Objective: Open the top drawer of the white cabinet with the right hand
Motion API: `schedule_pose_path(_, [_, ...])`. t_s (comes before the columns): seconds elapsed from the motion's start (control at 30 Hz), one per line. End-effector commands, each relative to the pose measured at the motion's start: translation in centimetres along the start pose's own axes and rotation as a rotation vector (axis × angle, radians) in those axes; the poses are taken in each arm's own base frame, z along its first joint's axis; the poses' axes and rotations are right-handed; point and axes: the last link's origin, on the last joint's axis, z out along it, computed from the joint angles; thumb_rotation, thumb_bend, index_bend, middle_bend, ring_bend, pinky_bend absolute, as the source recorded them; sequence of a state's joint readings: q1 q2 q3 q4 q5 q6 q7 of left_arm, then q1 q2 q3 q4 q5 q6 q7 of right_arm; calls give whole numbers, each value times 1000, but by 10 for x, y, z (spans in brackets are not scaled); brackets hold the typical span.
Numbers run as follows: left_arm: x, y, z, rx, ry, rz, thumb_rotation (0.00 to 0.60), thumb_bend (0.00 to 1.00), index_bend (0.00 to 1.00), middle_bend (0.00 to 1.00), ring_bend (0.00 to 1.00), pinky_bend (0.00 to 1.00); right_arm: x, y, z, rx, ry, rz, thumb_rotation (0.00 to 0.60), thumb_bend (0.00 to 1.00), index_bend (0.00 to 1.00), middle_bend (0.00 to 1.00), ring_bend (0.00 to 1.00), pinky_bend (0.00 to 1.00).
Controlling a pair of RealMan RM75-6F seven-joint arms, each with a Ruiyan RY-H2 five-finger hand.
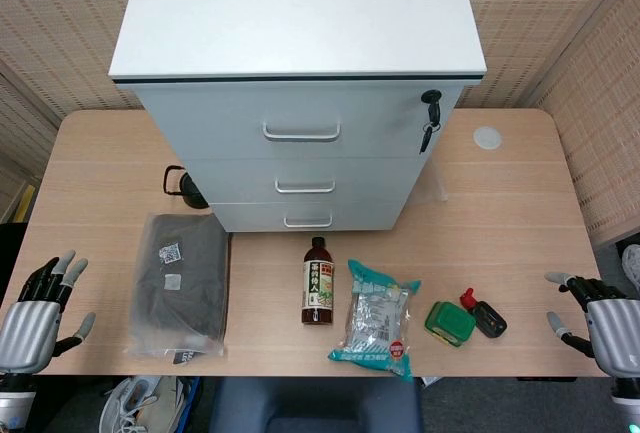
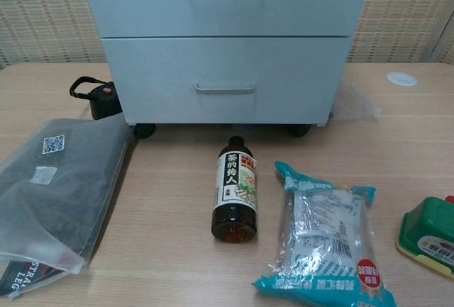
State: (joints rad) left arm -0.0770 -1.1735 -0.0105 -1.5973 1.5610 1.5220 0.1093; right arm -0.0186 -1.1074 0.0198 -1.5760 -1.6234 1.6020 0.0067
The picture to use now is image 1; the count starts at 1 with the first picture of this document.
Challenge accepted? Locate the black round object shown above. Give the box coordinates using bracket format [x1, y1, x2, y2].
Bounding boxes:
[162, 165, 209, 210]

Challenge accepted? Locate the large white cabinet drawer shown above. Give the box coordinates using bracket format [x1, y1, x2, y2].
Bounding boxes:
[130, 82, 464, 164]

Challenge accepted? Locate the grey round desk grommet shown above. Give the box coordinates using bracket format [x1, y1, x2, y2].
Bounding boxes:
[472, 125, 503, 150]

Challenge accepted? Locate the teal snack packet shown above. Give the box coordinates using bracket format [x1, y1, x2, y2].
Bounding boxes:
[327, 258, 422, 384]

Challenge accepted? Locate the brown sauce bottle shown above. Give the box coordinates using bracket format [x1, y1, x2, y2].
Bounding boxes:
[300, 236, 335, 327]

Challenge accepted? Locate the white grey shoe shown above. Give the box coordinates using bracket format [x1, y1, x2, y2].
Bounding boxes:
[622, 244, 640, 295]

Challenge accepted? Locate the white sneaker with laces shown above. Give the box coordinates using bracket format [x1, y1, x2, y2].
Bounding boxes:
[98, 376, 185, 433]

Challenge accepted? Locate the green plastic box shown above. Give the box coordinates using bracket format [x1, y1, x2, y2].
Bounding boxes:
[424, 300, 477, 349]

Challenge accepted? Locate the dark blue chair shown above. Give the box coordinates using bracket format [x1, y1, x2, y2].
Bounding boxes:
[208, 376, 425, 433]

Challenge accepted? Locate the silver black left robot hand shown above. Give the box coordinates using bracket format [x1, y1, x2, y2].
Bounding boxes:
[0, 249, 97, 375]

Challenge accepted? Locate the white drawer front with handle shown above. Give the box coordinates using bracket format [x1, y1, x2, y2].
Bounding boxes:
[208, 200, 413, 233]

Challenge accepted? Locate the white drawer cabinet body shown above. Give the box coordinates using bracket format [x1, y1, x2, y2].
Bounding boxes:
[108, 0, 488, 233]

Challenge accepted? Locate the black bottle with red cap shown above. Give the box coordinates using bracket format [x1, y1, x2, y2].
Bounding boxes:
[459, 287, 508, 339]

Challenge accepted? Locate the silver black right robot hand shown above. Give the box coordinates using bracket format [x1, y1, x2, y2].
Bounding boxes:
[543, 271, 640, 379]

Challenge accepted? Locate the dark garment in plastic bag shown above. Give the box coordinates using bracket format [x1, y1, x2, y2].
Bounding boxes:
[123, 211, 232, 367]

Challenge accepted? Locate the white drawer front panel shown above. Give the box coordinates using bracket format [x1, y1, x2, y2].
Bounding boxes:
[185, 156, 432, 207]

